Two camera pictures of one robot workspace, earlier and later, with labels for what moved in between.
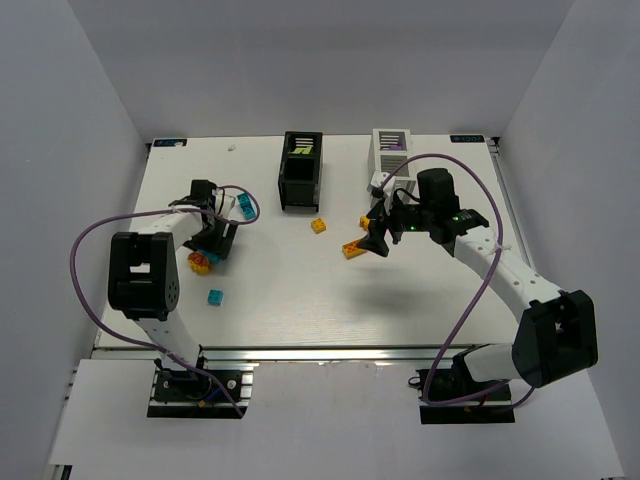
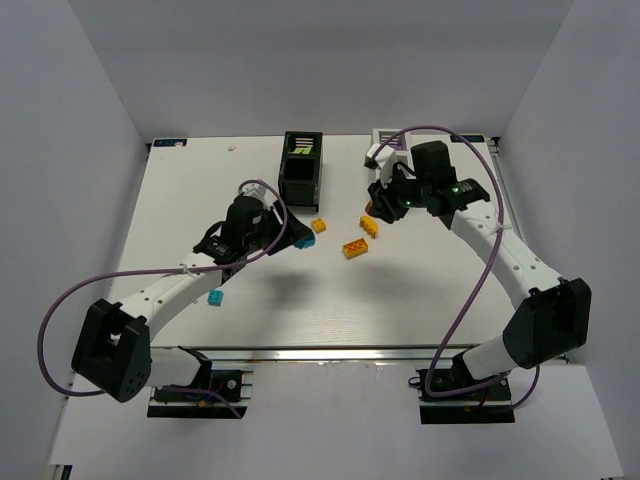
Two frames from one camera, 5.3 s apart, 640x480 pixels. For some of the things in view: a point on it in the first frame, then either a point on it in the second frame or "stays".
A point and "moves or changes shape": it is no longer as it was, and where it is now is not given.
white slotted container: [390, 148] stays
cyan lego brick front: [215, 297] stays
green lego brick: [302, 150] stays
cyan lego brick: [213, 257] moves or changes shape
